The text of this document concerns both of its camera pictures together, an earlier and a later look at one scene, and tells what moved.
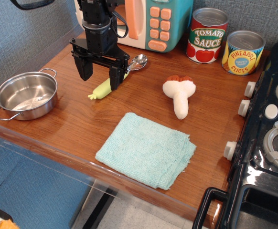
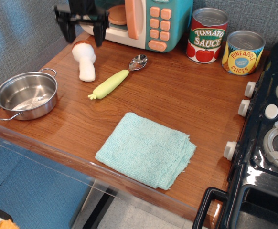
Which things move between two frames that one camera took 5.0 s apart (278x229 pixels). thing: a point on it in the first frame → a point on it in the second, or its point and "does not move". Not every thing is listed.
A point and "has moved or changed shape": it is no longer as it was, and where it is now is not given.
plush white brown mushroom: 180,88 has moved or changed shape
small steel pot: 27,96 does not move
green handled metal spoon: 136,62 does not move
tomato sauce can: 208,32 does not move
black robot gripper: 101,45 → 85,11
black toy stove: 259,157 does not move
